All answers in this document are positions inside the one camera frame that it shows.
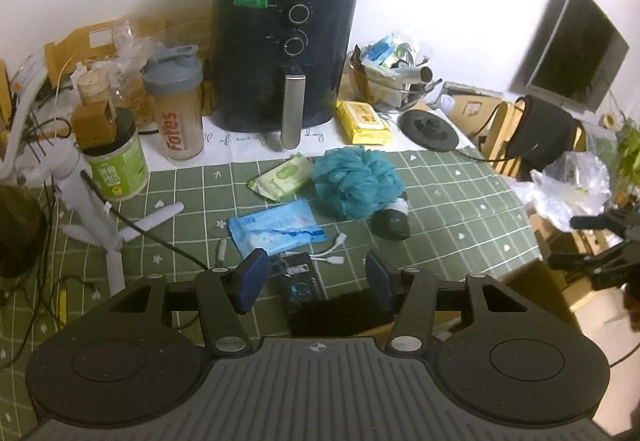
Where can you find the glass bowl of oddments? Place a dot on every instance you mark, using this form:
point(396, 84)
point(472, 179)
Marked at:
point(385, 86)

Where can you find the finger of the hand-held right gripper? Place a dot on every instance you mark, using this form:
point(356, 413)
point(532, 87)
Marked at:
point(592, 222)
point(572, 262)

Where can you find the green label jar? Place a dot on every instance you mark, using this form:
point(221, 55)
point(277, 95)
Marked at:
point(117, 161)

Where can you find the brown bottle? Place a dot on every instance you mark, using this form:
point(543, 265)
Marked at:
point(95, 116)

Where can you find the small cardboard box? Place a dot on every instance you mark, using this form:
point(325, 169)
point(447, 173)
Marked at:
point(472, 111)

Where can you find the yellow wet wipes pack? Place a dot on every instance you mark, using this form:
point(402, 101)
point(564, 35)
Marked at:
point(362, 121)

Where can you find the silver metal tube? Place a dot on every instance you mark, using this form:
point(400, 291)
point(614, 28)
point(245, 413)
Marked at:
point(417, 73)

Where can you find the clear plastic bag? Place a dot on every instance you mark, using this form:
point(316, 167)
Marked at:
point(575, 183)

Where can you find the blue wet wipes pack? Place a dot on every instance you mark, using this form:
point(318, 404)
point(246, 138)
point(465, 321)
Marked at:
point(275, 228)

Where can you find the black round lid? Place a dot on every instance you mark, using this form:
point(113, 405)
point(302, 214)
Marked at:
point(430, 130)

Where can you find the crumpled clear plastic wrap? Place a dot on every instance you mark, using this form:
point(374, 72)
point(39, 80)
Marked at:
point(132, 51)

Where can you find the black bag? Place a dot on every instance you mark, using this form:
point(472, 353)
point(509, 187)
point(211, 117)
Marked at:
point(542, 133)

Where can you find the yellow pen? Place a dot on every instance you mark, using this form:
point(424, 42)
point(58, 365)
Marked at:
point(62, 306)

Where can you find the white tripod stand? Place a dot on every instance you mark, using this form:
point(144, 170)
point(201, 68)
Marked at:
point(95, 216)

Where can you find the shaker bottle with grey lid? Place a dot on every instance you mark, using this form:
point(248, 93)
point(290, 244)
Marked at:
point(175, 106)

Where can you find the green wet wipes pack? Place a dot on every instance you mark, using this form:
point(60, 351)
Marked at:
point(282, 176)

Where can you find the black small packet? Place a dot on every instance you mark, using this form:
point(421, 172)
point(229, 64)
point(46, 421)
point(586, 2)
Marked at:
point(299, 273)

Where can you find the cardboard box with white label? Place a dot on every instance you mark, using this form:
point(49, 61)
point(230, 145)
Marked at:
point(95, 41)

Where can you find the dark blue air fryer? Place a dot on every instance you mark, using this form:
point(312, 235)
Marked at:
point(280, 56)

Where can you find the teal bath loofah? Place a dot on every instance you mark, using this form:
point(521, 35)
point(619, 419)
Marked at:
point(357, 183)

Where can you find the black round container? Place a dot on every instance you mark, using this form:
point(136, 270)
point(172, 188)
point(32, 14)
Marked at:
point(340, 316)

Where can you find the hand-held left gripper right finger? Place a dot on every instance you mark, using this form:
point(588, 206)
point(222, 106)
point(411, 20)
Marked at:
point(377, 281)

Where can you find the computer monitor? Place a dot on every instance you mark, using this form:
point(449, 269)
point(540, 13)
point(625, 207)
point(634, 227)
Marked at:
point(575, 53)

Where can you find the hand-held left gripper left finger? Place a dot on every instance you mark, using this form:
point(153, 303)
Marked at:
point(252, 278)

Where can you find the green checked tablecloth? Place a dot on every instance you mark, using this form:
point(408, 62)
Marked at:
point(450, 211)

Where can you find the wooden chair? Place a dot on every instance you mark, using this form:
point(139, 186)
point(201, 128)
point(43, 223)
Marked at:
point(500, 141)

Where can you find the dark brown container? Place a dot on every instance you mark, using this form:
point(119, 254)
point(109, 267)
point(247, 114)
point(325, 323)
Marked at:
point(17, 231)

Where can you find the green plant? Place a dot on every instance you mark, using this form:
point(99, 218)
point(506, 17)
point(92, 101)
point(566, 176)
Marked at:
point(629, 146)

